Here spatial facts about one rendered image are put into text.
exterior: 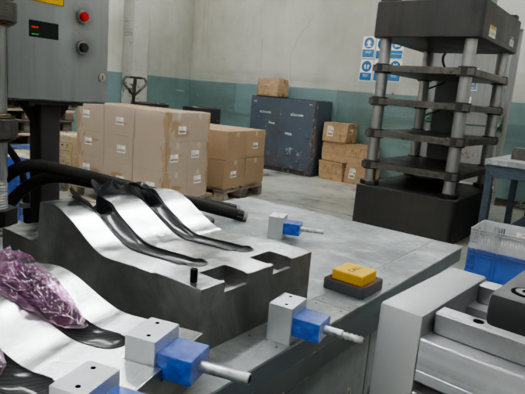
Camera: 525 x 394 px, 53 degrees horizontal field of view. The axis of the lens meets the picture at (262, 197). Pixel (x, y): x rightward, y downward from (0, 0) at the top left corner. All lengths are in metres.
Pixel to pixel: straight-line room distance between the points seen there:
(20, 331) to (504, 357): 0.46
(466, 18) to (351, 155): 3.38
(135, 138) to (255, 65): 4.52
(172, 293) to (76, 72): 0.95
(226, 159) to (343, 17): 3.58
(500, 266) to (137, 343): 3.46
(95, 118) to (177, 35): 4.81
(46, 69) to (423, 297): 1.24
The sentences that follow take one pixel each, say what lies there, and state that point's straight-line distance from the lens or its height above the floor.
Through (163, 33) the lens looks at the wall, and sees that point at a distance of 9.59.
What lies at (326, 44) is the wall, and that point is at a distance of 8.27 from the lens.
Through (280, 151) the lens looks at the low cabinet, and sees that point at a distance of 7.99.
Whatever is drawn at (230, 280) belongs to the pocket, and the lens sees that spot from 0.76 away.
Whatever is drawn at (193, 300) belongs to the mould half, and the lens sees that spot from 0.68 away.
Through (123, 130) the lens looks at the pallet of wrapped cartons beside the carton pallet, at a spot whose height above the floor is 0.71.
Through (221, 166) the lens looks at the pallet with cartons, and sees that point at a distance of 5.40.
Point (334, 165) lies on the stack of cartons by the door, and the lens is 7.63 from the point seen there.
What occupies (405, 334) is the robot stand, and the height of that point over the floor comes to 0.98.
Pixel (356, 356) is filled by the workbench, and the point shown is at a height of 0.63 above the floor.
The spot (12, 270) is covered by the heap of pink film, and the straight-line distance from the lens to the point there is 0.67.
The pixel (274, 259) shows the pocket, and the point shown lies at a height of 0.88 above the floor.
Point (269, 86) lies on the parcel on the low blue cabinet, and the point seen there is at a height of 1.27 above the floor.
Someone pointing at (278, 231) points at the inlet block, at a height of 0.82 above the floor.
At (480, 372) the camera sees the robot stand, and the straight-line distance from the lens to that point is 0.38.
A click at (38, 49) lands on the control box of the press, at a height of 1.20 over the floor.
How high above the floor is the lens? 1.13
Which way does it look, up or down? 11 degrees down
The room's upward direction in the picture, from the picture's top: 5 degrees clockwise
